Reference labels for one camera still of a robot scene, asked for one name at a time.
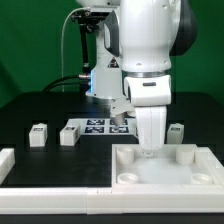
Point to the white left fence wall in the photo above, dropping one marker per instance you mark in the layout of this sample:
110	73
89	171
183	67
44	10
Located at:
7	161

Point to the white marker sheet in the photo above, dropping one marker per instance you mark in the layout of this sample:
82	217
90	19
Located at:
103	126

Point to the black camera stand pole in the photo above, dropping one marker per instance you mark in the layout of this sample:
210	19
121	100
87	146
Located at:
85	58

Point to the white right fence wall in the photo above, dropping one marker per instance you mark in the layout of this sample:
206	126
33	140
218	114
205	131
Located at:
210	165

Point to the white fence wall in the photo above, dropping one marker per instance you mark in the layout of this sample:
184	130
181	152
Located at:
120	200
210	165
7	161

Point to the black camera on stand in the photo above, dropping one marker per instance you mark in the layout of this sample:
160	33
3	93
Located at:
94	13

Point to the white square tabletop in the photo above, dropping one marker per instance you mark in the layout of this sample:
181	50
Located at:
171	165

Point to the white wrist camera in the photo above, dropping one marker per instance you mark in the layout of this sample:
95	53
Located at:
118	109

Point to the white front fence wall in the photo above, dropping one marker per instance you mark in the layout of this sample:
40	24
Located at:
120	200

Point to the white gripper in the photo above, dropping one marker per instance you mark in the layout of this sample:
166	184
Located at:
150	98

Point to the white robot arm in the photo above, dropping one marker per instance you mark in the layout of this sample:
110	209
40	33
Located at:
135	40

